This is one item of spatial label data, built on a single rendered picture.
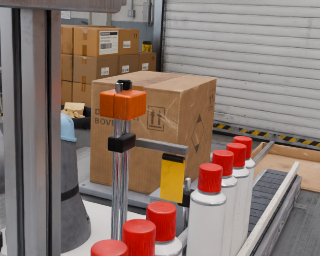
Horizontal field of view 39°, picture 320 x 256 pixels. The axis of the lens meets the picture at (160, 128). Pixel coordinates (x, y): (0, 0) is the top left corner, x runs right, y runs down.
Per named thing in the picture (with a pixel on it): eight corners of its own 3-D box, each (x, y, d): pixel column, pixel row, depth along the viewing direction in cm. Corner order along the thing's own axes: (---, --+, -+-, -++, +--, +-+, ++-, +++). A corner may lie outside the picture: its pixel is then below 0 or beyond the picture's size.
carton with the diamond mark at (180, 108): (173, 200, 111) (180, 91, 105) (89, 182, 120) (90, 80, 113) (210, 166, 138) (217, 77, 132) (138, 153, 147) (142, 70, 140)
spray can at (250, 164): (242, 253, 82) (254, 143, 77) (214, 246, 84) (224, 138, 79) (249, 241, 86) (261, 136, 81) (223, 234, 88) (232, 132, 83)
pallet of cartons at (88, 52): (91, 154, 424) (94, 29, 397) (25, 138, 463) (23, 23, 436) (155, 130, 527) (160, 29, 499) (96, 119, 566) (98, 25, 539)
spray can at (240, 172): (235, 267, 77) (248, 151, 72) (206, 259, 79) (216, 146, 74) (244, 254, 81) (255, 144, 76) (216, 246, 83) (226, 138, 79)
